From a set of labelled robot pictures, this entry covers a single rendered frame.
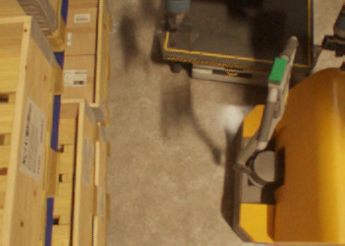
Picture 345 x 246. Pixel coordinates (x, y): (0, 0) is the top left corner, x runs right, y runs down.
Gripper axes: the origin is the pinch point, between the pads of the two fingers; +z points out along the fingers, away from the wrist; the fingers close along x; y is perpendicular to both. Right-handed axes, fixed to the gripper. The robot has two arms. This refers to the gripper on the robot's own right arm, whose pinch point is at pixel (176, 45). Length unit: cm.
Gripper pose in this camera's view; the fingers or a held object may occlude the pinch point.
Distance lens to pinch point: 166.8
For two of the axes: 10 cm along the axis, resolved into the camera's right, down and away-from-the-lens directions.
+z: -0.1, 7.1, 7.1
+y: 1.4, -7.0, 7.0
